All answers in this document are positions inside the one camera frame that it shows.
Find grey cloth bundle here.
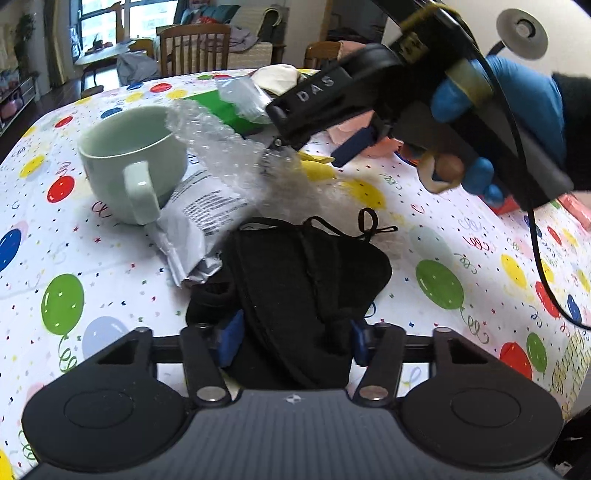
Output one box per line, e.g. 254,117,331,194
115,50,160,86

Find clear plastic bag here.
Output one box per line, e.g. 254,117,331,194
217,76,274,125

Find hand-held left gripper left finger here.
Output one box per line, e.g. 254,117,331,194
90,310,245,408

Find red box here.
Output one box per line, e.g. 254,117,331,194
489,194,525,217

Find person's right hand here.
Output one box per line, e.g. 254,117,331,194
431,55,567,207

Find small beige brown toy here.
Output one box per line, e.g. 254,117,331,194
418,152,465,195

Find balloon print tablecloth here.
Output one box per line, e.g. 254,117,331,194
0,68,591,480

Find silver desk lamp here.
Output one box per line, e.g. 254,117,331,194
480,7,551,65

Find beige cloth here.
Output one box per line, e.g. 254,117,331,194
253,64,319,93

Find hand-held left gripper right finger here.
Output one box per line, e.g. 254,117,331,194
348,319,498,408

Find sofa with cushions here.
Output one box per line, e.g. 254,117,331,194
156,4,288,70

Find pink packet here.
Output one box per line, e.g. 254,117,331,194
556,193,591,232

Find black cloth face mask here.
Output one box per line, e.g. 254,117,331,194
185,208,398,391

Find wooden chair dark seat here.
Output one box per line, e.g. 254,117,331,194
159,23,232,77

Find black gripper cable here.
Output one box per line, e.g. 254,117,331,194
480,46,591,330

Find clear bubble wrap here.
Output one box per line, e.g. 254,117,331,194
166,99,333,222

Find oval coffee table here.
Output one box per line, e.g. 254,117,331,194
74,39,154,93

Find person's right forearm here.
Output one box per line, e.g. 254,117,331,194
551,71,591,188

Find large window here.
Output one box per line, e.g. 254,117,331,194
78,0,180,41

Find pale green ceramic mug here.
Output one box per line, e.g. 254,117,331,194
78,105,190,226

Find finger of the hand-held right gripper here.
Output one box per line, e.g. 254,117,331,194
331,126,377,169

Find green sponge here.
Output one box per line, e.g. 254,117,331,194
187,90,273,137

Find lilac cloth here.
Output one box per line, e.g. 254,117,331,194
228,25,259,54

